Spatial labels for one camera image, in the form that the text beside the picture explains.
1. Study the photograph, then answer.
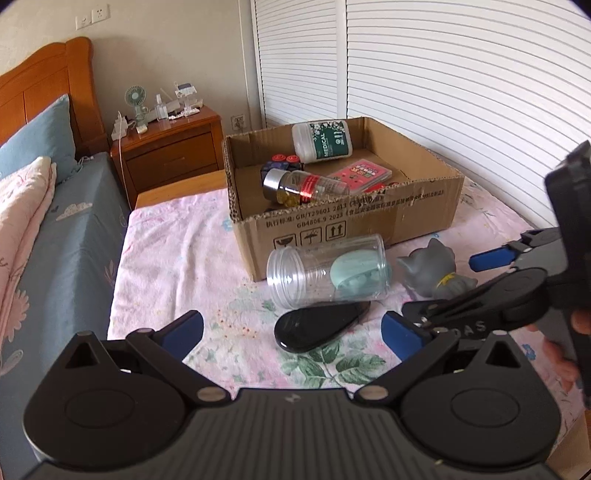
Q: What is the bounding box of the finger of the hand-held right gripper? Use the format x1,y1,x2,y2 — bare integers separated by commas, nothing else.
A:
402,274,509,334
468,228,563,274

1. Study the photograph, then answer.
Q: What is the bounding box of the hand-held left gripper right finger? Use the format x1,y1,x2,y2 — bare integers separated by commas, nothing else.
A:
353,310,529,403

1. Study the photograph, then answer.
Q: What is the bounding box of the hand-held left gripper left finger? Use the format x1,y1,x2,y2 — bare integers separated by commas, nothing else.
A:
60,310,227,408

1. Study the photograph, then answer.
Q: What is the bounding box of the grey cat toy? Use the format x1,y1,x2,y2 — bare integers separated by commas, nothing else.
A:
396,239,479,302

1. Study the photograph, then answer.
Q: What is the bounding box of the clear plastic jar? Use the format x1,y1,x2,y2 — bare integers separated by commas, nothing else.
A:
266,233,393,310

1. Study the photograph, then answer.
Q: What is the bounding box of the brown cardboard box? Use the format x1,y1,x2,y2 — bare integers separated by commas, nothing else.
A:
222,116,465,282

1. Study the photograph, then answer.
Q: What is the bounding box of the red card packet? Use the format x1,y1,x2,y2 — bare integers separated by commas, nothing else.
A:
329,159,393,193

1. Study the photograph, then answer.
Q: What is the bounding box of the glass bottle with silver cap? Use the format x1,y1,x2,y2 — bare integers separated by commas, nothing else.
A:
262,168,351,207

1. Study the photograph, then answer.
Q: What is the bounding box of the blue toy train car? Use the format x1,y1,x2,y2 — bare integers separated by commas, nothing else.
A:
260,154,304,186

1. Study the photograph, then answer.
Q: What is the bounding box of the white plastic container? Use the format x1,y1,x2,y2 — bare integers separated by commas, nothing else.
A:
291,119,354,164

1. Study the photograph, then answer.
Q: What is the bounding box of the person's right hand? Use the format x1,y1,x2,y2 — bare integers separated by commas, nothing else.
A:
529,310,591,384

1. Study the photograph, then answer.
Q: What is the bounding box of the teal plastic toy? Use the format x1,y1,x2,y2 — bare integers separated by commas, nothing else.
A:
331,257,389,299

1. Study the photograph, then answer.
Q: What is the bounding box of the floral tablecloth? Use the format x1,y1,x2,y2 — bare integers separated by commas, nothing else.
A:
107,178,583,409

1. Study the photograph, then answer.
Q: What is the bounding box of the black oval case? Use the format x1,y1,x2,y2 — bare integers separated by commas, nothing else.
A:
274,301,372,356

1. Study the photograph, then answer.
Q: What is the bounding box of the blue bed sheet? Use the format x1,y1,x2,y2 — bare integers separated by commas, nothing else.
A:
0,151,136,480

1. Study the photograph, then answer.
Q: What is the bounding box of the wooden table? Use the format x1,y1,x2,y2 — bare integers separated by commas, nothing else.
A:
135,171,228,209

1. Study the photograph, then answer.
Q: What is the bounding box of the wide white louvred wardrobe door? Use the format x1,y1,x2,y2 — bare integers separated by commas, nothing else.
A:
346,0,591,232

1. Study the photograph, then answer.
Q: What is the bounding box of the wooden nightstand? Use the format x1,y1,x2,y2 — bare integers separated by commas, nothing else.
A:
109,104,225,198

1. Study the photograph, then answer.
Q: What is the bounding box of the pink floral quilt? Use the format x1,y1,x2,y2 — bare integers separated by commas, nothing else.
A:
0,156,58,386

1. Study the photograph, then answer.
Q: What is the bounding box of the small green desk fan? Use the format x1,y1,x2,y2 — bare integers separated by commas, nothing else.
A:
124,86,146,126

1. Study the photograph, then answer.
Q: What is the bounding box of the blue pillow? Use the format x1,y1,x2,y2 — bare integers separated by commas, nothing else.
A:
0,93,78,186

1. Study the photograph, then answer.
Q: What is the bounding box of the narrow white louvred wardrobe door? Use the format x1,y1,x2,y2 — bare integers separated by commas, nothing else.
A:
250,0,348,129

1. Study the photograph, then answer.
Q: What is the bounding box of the wooden bed headboard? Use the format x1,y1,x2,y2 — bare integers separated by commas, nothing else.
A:
0,37,110,160

